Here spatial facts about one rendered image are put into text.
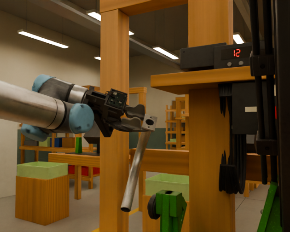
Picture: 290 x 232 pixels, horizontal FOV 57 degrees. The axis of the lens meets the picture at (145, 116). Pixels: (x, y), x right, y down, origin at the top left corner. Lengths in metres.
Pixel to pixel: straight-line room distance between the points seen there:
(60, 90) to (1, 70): 7.82
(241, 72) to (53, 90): 0.53
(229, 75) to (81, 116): 0.42
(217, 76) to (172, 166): 0.43
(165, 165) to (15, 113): 0.66
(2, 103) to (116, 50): 0.64
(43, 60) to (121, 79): 8.48
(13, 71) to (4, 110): 8.22
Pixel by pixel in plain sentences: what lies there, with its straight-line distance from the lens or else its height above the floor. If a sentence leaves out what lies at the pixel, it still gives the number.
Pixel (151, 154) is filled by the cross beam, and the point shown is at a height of 1.25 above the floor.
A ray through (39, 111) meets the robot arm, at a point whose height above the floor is 1.41.
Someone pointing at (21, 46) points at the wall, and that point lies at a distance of 9.13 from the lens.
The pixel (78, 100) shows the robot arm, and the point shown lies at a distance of 0.80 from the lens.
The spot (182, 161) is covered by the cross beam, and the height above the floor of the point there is 1.24.
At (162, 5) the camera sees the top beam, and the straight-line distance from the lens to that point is 1.15.
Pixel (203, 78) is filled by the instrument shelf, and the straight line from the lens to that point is 0.82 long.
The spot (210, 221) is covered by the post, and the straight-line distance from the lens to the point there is 0.98.
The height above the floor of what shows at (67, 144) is 0.93.
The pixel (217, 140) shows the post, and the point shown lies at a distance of 0.92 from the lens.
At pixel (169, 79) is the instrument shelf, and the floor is 1.52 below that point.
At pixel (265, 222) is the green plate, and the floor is 1.20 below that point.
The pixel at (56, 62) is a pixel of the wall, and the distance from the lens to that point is 9.89.
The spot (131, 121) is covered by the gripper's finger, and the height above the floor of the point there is 1.39.
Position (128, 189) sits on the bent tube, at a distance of 0.83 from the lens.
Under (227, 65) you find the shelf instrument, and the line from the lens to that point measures 0.84.
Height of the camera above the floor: 1.38
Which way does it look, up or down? 2 degrees up
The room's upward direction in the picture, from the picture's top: straight up
